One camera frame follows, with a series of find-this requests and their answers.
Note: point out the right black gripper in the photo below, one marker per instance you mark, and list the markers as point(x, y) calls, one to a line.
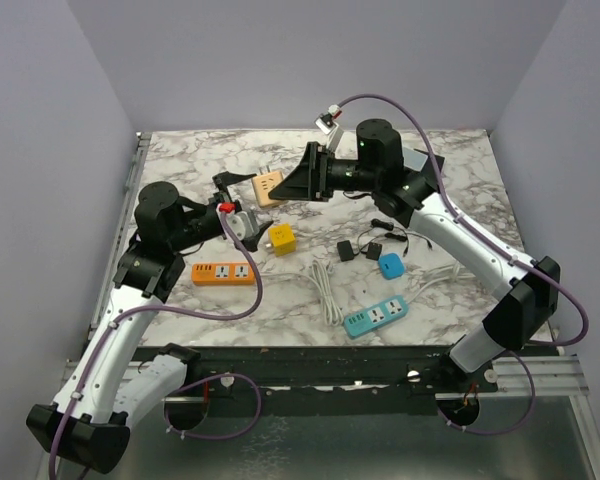
point(304, 183)

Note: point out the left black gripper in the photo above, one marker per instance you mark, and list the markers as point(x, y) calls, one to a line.
point(223, 182)

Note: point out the beige cube socket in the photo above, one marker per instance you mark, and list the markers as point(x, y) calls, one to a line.
point(263, 184)

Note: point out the yellow cube socket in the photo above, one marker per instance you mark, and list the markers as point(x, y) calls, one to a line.
point(282, 239)

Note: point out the orange power strip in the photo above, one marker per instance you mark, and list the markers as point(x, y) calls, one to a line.
point(222, 274)

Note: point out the teal power strip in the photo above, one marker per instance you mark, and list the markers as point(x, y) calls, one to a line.
point(376, 316)

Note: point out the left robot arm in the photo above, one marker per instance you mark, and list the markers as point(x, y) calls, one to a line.
point(89, 421)

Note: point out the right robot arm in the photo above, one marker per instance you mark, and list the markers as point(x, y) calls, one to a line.
point(525, 289)

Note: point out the black power adapter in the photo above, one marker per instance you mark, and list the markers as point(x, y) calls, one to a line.
point(345, 251)

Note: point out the grey rectangular box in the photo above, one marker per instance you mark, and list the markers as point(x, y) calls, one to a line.
point(414, 160)

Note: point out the blue flat charger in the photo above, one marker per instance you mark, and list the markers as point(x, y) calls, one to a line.
point(391, 266)

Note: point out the black mat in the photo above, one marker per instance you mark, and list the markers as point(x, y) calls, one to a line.
point(432, 160)

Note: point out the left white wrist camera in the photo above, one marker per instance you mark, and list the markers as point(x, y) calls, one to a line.
point(243, 223)

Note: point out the black plug adapter with cable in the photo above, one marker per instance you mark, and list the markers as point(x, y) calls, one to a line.
point(372, 248)

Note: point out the aluminium frame rail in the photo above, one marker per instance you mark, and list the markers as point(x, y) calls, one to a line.
point(530, 375)

